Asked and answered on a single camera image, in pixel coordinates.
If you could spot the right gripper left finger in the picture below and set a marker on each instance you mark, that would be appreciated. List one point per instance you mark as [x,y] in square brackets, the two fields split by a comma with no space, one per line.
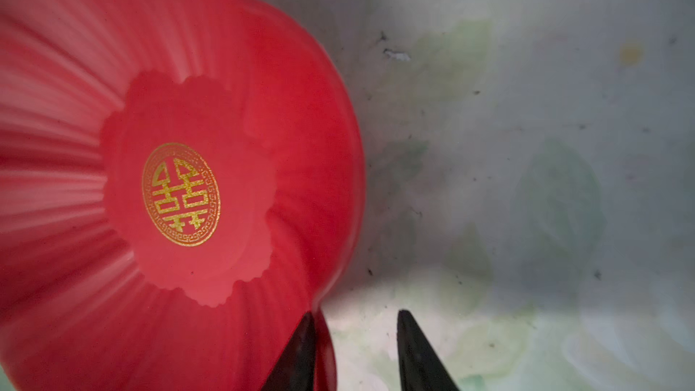
[295,369]

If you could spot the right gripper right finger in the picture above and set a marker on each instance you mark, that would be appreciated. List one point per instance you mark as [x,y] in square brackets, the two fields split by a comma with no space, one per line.
[420,368]

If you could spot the red flower-shaped plate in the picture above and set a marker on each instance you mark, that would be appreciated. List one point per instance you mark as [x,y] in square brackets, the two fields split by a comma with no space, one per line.
[181,181]

